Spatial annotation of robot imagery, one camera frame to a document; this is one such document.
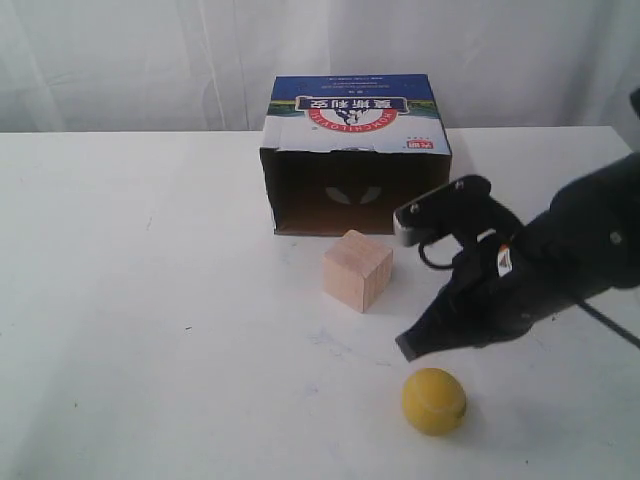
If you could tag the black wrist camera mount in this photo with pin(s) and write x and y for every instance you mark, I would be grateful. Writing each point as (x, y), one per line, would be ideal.
(463, 209)

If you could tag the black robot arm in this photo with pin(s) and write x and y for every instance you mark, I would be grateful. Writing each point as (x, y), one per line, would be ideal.
(589, 237)

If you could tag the light wooden cube block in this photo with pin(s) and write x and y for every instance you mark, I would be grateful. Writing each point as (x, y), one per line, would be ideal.
(357, 269)

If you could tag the yellow tennis ball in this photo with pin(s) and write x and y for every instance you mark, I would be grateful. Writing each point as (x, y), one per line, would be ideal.
(433, 401)

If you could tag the white backdrop curtain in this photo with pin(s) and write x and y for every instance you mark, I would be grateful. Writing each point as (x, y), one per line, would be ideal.
(210, 65)

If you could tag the blue white cardboard box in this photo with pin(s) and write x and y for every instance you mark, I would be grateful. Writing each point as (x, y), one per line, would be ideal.
(342, 152)

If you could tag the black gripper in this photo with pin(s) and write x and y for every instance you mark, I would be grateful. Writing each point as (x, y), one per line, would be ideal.
(494, 295)

